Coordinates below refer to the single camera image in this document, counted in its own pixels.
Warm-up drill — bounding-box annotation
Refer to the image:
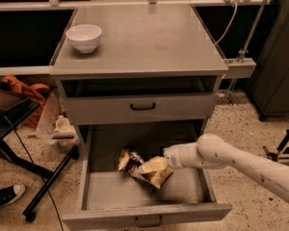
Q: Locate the black and white sneaker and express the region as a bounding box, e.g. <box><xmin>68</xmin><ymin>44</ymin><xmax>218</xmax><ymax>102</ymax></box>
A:
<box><xmin>0</xmin><ymin>184</ymin><xmax>26</xmax><ymax>208</ymax></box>

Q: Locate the clear plastic bag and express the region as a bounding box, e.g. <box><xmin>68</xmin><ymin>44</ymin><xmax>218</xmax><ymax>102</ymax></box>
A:
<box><xmin>36</xmin><ymin>89</ymin><xmax>79</xmax><ymax>148</ymax></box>

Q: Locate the closed grey upper drawer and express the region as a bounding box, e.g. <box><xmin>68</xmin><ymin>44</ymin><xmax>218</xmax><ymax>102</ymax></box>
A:
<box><xmin>63</xmin><ymin>94</ymin><xmax>216</xmax><ymax>125</ymax></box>

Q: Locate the black wheeled tripod base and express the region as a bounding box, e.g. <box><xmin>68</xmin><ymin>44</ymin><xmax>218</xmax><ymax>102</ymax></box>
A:
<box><xmin>262</xmin><ymin>129</ymin><xmax>289</xmax><ymax>162</ymax></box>

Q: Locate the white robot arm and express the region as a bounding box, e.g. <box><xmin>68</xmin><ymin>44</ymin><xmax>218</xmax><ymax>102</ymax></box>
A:
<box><xmin>139</xmin><ymin>134</ymin><xmax>289</xmax><ymax>203</ymax></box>

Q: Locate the open grey bottom drawer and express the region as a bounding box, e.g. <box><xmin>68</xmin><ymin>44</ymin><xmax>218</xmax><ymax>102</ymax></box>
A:
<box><xmin>63</xmin><ymin>121</ymin><xmax>231</xmax><ymax>231</ymax></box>

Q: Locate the black folding stand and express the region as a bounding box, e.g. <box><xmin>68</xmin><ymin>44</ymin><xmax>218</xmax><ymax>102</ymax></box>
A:
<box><xmin>0</xmin><ymin>86</ymin><xmax>79</xmax><ymax>222</ymax></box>

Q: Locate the thin black floor cable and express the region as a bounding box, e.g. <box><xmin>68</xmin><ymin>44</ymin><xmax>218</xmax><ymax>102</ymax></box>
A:
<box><xmin>4</xmin><ymin>115</ymin><xmax>66</xmax><ymax>231</ymax></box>

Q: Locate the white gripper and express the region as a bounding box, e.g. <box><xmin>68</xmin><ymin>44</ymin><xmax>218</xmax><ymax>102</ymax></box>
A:
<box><xmin>139</xmin><ymin>143</ymin><xmax>191</xmax><ymax>174</ymax></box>

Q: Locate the orange cloth bag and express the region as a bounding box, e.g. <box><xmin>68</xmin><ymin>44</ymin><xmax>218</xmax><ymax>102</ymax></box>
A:
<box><xmin>2</xmin><ymin>75</ymin><xmax>51</xmax><ymax>127</ymax></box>

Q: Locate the dark grey side cabinet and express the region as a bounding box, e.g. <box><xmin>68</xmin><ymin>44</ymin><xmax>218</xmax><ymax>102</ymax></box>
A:
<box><xmin>248</xmin><ymin>0</ymin><xmax>289</xmax><ymax>121</ymax></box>

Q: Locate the brown and yellow chip bag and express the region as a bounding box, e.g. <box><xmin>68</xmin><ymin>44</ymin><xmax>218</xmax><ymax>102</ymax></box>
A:
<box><xmin>118</xmin><ymin>149</ymin><xmax>173</xmax><ymax>189</ymax></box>

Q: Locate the metal support pole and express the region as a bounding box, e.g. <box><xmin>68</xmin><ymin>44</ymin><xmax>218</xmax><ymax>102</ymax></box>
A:
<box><xmin>224</xmin><ymin>0</ymin><xmax>268</xmax><ymax>105</ymax></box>

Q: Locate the white ceramic bowl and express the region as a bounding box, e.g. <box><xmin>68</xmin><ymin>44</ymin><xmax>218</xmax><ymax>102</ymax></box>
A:
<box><xmin>66</xmin><ymin>24</ymin><xmax>102</xmax><ymax>53</ymax></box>

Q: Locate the grey drawer cabinet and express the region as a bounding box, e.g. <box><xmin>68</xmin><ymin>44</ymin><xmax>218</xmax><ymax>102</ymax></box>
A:
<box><xmin>50</xmin><ymin>4</ymin><xmax>228</xmax><ymax>135</ymax></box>

